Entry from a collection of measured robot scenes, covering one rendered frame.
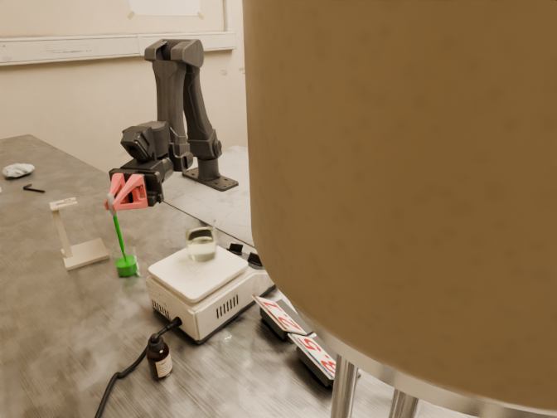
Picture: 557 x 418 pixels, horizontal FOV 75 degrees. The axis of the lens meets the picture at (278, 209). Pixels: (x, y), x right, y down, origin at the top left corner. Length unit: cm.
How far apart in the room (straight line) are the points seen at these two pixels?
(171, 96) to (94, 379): 57
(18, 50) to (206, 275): 146
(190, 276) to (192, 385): 15
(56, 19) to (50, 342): 153
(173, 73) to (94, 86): 118
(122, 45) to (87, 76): 22
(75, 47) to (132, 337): 151
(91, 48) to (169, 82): 111
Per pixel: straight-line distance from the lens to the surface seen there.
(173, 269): 61
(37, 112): 196
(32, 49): 189
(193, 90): 98
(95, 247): 88
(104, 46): 200
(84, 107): 202
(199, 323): 57
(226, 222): 90
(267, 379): 56
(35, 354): 69
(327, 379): 54
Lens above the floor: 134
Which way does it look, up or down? 27 degrees down
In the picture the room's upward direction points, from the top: straight up
